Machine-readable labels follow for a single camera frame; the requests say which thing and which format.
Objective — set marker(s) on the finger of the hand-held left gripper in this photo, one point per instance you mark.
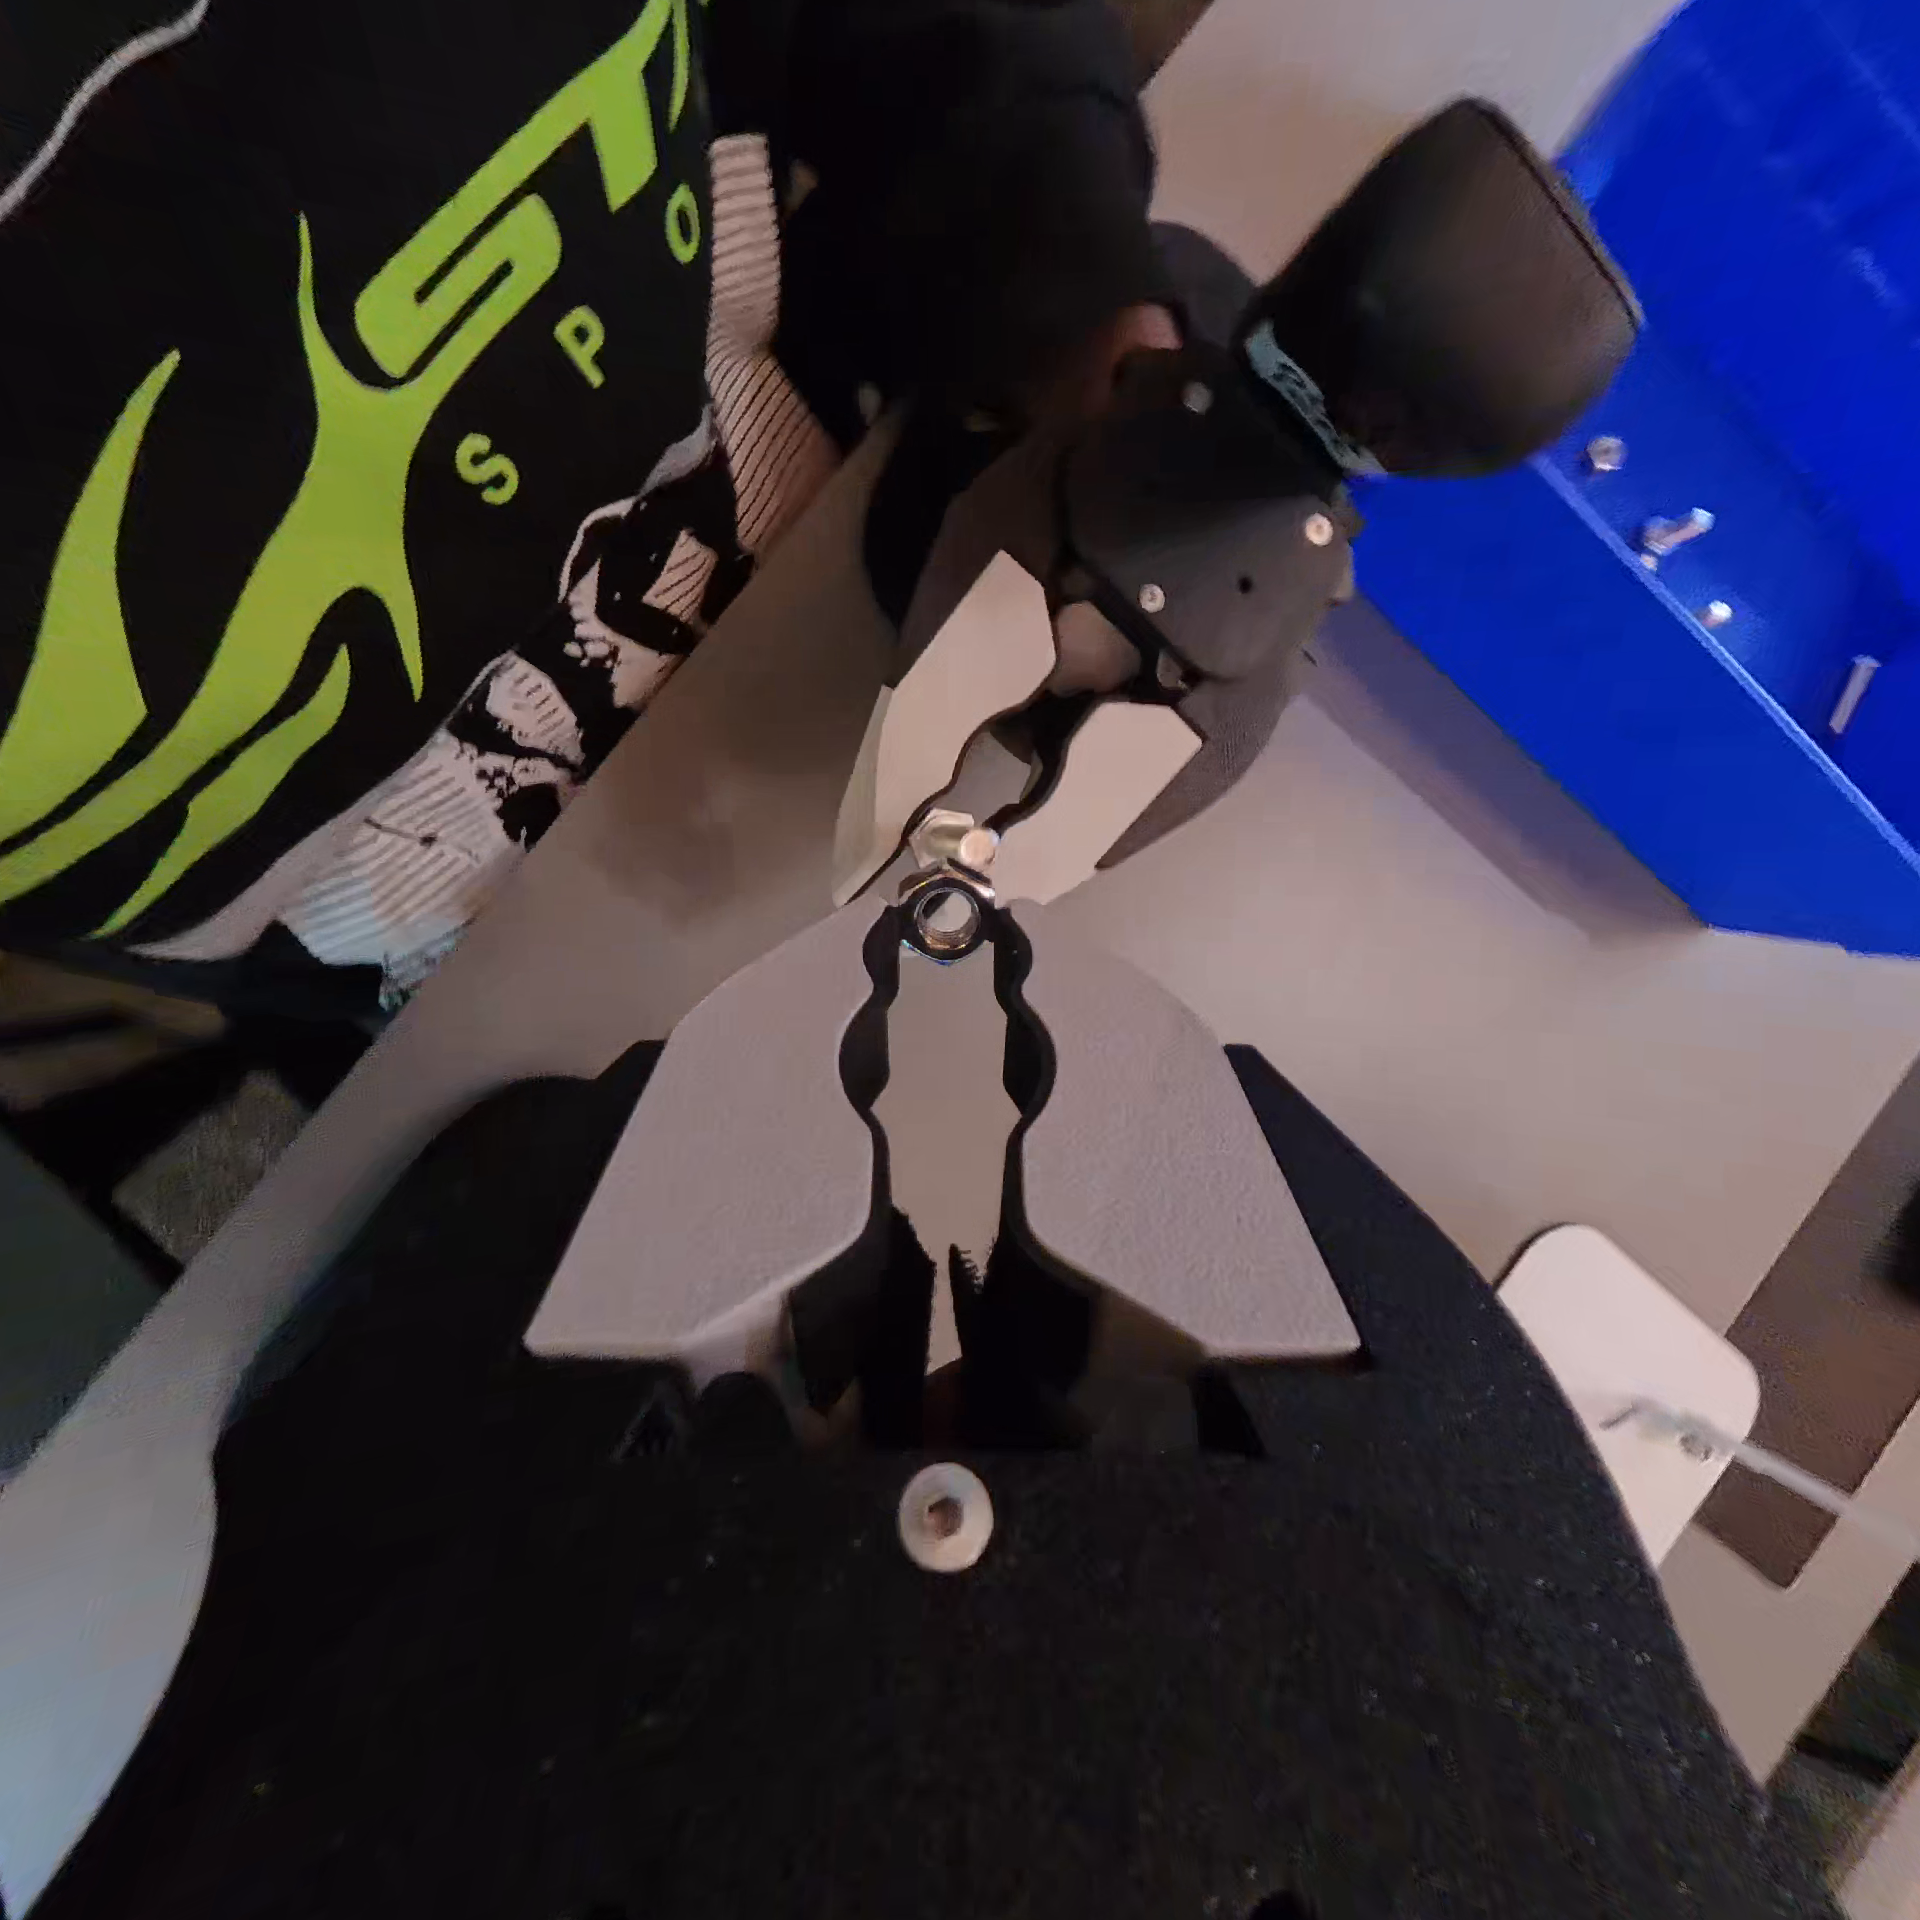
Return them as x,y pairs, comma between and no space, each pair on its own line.
1111,786
961,676

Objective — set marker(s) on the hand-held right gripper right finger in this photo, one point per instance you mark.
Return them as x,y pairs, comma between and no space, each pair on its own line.
1186,1201

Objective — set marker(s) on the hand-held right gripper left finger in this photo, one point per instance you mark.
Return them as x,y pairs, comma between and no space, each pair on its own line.
721,1201

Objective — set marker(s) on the blue divided plastic bin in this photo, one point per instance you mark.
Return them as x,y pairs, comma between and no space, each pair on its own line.
1771,390

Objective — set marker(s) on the thin steel bolt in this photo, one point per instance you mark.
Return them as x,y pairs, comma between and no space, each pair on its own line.
1852,694

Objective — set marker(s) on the black and white printed trousers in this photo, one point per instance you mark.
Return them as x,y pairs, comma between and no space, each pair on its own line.
630,630

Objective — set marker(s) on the sign board on white stand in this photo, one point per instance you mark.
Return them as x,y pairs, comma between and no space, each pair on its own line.
1637,1366

